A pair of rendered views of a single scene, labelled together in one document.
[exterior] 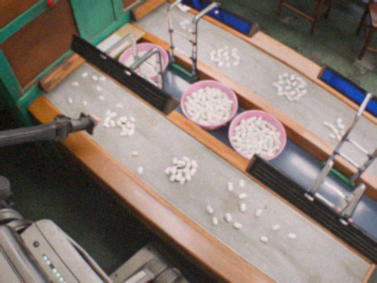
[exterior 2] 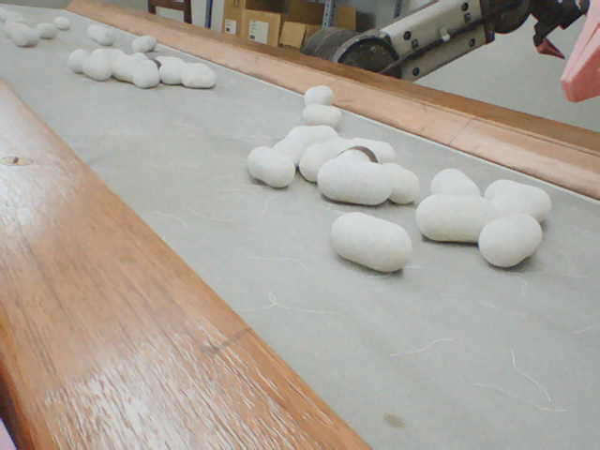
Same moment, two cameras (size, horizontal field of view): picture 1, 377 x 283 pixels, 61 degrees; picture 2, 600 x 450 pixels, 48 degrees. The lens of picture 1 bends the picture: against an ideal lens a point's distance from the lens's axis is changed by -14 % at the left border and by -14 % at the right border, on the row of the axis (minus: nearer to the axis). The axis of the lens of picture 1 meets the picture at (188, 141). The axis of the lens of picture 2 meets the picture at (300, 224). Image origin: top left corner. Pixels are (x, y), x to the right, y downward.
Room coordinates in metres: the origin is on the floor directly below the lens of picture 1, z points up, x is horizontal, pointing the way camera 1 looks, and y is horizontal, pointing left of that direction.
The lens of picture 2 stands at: (1.29, 0.37, 0.84)
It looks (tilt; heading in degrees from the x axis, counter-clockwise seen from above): 19 degrees down; 195
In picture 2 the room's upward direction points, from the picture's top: 8 degrees clockwise
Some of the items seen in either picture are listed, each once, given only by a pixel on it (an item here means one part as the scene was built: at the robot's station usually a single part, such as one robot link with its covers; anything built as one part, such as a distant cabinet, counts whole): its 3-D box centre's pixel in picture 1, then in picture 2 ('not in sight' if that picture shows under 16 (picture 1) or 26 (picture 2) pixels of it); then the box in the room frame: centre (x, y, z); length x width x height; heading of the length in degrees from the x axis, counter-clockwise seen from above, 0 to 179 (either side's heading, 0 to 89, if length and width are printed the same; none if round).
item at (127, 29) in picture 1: (115, 43); not in sight; (1.47, 0.39, 0.77); 0.33 x 0.15 x 0.01; 139
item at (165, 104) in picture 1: (116, 67); not in sight; (1.00, 0.28, 1.08); 0.62 x 0.08 x 0.07; 49
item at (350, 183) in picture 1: (359, 141); not in sight; (0.72, -0.77, 0.90); 0.20 x 0.19 x 0.45; 49
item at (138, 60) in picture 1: (136, 82); not in sight; (1.06, 0.23, 0.90); 0.20 x 0.19 x 0.45; 49
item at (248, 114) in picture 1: (256, 139); not in sight; (0.85, -0.31, 0.72); 0.27 x 0.27 x 0.10
